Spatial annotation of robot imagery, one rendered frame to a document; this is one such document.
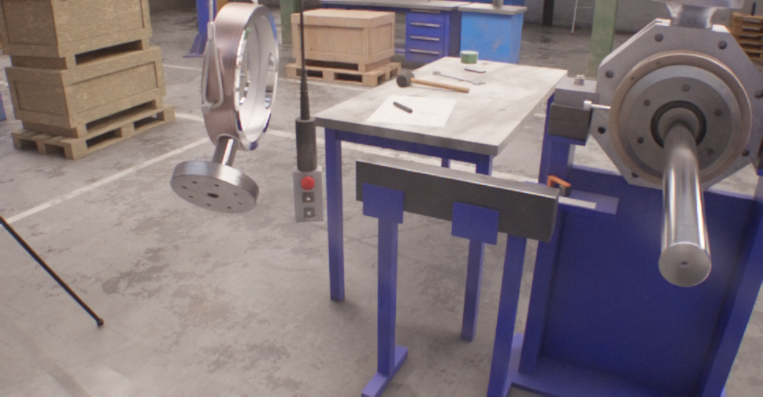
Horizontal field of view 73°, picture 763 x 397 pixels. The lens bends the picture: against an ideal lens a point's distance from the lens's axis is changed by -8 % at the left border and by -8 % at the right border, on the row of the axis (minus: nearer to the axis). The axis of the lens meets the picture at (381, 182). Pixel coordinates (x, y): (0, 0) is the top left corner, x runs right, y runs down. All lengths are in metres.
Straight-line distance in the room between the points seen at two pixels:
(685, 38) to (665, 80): 0.19
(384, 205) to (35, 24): 3.67
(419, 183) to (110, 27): 3.81
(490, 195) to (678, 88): 0.57
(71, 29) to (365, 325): 3.36
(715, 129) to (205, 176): 1.25
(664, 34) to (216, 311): 2.06
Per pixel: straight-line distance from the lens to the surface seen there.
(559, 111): 1.76
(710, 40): 1.72
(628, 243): 2.04
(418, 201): 1.70
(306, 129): 1.21
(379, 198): 1.75
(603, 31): 7.58
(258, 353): 2.35
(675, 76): 1.57
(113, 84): 5.09
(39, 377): 2.51
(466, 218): 1.65
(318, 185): 1.26
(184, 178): 1.26
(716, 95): 1.59
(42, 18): 4.82
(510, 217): 1.62
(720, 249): 2.04
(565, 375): 2.29
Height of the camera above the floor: 1.49
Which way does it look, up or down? 23 degrees down
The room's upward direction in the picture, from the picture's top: 1 degrees clockwise
